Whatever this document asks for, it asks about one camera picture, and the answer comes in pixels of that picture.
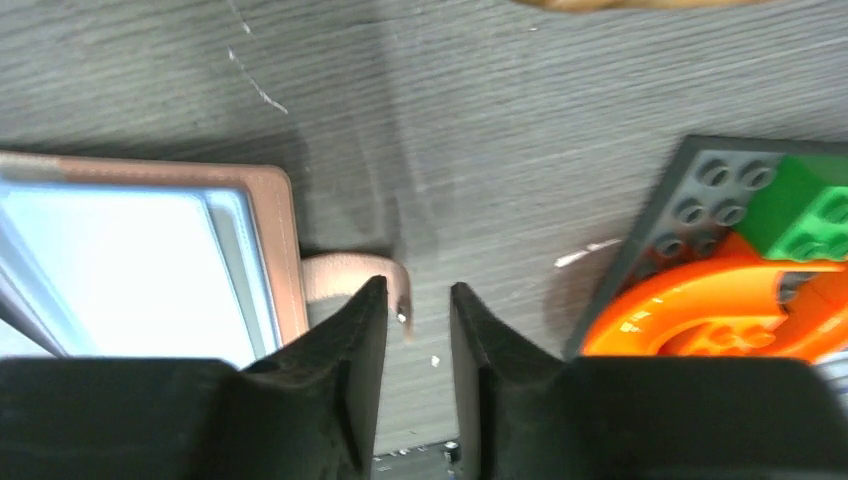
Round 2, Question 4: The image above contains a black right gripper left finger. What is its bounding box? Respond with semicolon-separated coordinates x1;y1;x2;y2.
1;276;388;479

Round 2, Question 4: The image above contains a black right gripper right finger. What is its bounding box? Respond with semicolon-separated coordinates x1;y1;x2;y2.
450;283;847;479

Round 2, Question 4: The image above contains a pink leather card holder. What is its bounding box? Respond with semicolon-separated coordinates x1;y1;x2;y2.
1;152;414;367

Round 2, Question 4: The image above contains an orange horseshoe toy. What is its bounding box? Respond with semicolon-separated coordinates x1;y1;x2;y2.
577;234;847;363

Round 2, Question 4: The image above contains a dark grey lego baseplate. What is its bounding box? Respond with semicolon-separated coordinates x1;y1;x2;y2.
563;135;847;359

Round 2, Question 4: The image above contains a green lego brick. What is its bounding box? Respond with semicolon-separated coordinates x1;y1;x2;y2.
733;155;847;263

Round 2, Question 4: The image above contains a woven bamboo organizer tray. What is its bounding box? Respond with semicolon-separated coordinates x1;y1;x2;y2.
516;0;760;13

